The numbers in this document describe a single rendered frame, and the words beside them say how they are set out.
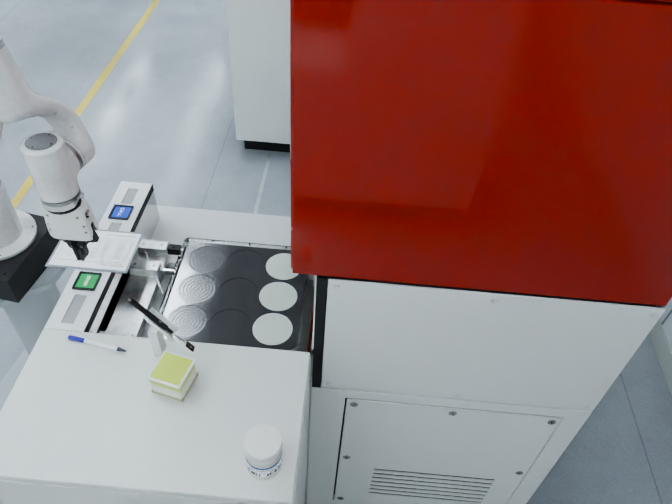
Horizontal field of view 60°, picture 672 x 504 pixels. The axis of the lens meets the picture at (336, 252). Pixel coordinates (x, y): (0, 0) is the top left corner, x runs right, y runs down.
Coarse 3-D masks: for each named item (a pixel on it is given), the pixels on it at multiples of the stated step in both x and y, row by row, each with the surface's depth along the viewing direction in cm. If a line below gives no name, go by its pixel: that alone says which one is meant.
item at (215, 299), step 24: (192, 264) 160; (216, 264) 161; (240, 264) 161; (264, 264) 162; (192, 288) 154; (216, 288) 155; (240, 288) 155; (168, 312) 148; (192, 312) 149; (216, 312) 149; (240, 312) 150; (264, 312) 150; (288, 312) 150; (192, 336) 144; (216, 336) 144; (240, 336) 144
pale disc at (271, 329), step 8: (256, 320) 148; (264, 320) 148; (272, 320) 148; (280, 320) 149; (288, 320) 149; (256, 328) 146; (264, 328) 146; (272, 328) 147; (280, 328) 147; (288, 328) 147; (256, 336) 145; (264, 336) 145; (272, 336) 145; (280, 336) 145; (288, 336) 145; (272, 344) 143
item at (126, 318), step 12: (132, 276) 159; (144, 276) 159; (132, 288) 156; (144, 288) 156; (156, 288) 158; (120, 300) 153; (144, 300) 153; (120, 312) 150; (132, 312) 150; (120, 324) 147; (132, 324) 148; (144, 324) 150
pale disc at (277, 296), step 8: (264, 288) 156; (272, 288) 156; (280, 288) 156; (288, 288) 156; (264, 296) 154; (272, 296) 154; (280, 296) 154; (288, 296) 154; (296, 296) 154; (264, 304) 152; (272, 304) 152; (280, 304) 152; (288, 304) 152
